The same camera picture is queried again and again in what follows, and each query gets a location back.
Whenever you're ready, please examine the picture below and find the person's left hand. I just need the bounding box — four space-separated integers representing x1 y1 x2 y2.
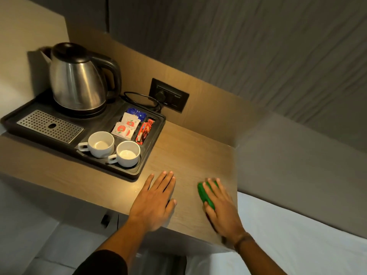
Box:
129 171 178 233

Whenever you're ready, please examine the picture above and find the person's right hand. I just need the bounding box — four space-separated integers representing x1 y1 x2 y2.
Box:
203 177 248 244

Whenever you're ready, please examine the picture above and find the green cleaning sponge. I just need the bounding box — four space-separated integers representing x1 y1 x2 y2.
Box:
197 180 220 211

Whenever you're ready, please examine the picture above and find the person's right forearm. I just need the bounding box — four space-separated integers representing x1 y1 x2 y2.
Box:
236 234 288 275

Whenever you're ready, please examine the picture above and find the person's left forearm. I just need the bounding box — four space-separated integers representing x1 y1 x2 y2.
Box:
95 218 147 265

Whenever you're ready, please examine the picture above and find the white ceramic cup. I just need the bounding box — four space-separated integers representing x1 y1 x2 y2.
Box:
78 131 115 159
107 140 141 168

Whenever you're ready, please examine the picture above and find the dark wristband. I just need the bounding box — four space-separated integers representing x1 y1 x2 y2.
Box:
233 232 255 253

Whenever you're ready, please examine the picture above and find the red stick packet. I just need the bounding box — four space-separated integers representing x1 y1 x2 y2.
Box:
143 118 155 140
135 122 149 145

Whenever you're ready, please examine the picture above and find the white sachet with red print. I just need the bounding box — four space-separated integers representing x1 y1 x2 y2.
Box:
121 112 140 129
111 122 135 140

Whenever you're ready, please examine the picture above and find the blue tea sachet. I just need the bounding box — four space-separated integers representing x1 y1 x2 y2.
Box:
126 108 147 120

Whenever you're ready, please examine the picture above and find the black plastic hospitality tray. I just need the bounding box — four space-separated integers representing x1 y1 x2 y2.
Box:
1 91 166 181

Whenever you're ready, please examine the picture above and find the white bed sheet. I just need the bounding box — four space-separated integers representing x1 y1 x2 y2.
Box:
186 192 367 275

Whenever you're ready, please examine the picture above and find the grey padded headboard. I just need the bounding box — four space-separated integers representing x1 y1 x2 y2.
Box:
237 112 367 241

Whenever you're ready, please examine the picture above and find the black sleeve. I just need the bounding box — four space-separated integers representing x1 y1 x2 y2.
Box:
73 250 128 275

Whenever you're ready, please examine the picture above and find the black kettle base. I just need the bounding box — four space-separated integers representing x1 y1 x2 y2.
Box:
53 102 108 118

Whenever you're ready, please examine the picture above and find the perforated metal drip grate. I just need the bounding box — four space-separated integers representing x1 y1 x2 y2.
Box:
17 110 84 144

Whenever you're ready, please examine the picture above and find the stainless steel electric kettle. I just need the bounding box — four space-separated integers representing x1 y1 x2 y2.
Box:
40 42 122 112

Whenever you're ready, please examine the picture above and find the black wall socket plate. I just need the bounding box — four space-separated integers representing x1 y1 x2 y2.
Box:
149 78 190 113

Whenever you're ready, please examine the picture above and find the black power cable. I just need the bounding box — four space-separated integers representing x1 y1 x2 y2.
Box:
123 91 163 112

